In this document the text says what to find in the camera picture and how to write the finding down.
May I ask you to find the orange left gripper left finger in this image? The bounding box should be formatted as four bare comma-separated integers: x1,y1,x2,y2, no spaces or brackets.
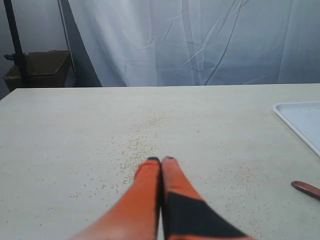
72,157,161,240

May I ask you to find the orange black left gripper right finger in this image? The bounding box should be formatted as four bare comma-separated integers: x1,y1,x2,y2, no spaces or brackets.
161,156,253,240

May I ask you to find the black metal pole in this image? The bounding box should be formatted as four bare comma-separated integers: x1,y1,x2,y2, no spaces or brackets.
3,0,30,87

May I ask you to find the brown cardboard box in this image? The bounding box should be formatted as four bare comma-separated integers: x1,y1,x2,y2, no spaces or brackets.
3,49,72,91

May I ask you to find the white fabric backdrop curtain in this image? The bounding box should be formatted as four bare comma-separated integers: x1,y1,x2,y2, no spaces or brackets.
0,0,320,88

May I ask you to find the white plastic tray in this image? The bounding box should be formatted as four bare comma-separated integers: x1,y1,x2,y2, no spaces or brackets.
273,101,320,155

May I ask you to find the dark red wooden spoon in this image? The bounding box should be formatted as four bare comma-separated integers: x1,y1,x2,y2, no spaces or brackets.
291,180,320,200

